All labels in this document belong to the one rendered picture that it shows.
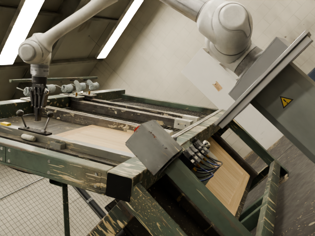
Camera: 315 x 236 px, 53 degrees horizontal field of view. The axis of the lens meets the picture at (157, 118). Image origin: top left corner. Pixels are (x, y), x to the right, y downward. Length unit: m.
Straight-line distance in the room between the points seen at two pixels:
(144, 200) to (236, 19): 0.77
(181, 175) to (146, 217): 0.23
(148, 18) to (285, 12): 3.00
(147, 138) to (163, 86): 6.51
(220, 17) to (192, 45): 6.10
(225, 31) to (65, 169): 0.87
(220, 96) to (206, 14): 4.50
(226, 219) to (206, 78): 4.71
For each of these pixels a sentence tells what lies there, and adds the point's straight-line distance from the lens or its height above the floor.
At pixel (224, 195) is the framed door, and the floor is 0.38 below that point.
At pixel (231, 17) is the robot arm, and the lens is 1.26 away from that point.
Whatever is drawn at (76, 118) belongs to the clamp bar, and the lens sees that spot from 2.29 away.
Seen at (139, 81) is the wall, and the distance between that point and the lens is 7.97.
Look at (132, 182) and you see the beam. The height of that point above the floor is 0.80.
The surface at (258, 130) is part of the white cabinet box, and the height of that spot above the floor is 0.32.
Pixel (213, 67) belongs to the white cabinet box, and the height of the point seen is 1.66.
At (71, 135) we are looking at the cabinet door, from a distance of 1.94.
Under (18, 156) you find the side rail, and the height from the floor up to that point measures 1.27.
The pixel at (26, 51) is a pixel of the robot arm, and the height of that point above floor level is 1.53.
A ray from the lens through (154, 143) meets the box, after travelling 1.19.
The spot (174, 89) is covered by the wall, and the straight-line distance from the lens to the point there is 7.58.
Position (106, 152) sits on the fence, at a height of 1.02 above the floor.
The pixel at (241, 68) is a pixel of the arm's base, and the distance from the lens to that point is 1.47.
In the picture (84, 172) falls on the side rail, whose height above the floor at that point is 0.98.
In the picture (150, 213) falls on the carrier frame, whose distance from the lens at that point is 1.30.
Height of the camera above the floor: 0.69
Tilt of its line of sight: 10 degrees up
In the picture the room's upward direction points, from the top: 44 degrees counter-clockwise
